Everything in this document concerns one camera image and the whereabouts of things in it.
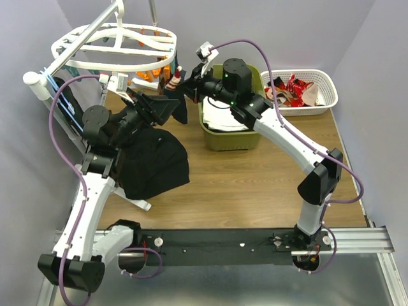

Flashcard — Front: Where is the white perforated basket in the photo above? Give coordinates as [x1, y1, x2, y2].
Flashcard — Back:
[261, 69, 338, 117]

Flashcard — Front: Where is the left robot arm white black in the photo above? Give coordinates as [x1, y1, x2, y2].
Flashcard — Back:
[38, 92, 179, 295]

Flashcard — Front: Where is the aluminium frame rail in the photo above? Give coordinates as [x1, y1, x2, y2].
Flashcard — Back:
[38, 226, 408, 306]

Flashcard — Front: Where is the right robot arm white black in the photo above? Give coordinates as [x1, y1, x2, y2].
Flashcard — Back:
[176, 58, 343, 250]

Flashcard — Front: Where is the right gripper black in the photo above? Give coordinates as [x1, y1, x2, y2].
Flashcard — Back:
[175, 62, 236, 106]

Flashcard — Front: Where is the black garment pile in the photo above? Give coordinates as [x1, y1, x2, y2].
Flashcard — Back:
[111, 127, 191, 201]

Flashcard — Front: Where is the red snowflake sock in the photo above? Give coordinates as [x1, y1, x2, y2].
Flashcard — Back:
[286, 74, 310, 107]

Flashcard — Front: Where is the white folded cloth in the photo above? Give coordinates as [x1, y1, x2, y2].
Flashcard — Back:
[202, 97, 248, 132]

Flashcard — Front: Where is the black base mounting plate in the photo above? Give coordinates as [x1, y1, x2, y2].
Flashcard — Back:
[138, 228, 332, 266]

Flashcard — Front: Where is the white drying rack stand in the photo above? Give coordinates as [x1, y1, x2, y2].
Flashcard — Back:
[22, 0, 179, 211]

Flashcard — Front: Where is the purple cable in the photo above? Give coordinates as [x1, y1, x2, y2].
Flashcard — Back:
[210, 38, 365, 205]
[48, 75, 101, 306]

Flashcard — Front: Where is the green plastic bin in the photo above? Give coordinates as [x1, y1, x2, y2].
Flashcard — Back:
[197, 63, 265, 152]

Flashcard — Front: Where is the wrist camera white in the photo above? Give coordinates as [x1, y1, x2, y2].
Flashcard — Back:
[98, 72, 131, 101]
[196, 41, 219, 77]

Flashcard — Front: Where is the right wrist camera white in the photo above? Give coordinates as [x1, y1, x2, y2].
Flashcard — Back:
[196, 41, 219, 77]

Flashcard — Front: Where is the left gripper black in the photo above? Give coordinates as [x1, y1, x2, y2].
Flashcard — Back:
[110, 87, 180, 147]

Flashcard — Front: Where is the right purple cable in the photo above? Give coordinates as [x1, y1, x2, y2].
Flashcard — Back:
[210, 38, 365, 205]

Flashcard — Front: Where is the brown argyle sock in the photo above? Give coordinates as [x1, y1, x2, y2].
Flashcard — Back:
[265, 87, 298, 107]

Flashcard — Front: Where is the grey beige sock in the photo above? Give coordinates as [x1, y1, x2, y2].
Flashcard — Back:
[302, 82, 319, 106]

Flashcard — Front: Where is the white round sock hanger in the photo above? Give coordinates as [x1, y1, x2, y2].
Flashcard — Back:
[46, 1, 177, 75]

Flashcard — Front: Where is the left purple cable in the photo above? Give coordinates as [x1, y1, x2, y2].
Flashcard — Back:
[48, 75, 101, 306]

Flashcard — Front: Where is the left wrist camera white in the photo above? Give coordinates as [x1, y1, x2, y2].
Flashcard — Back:
[98, 72, 131, 101]

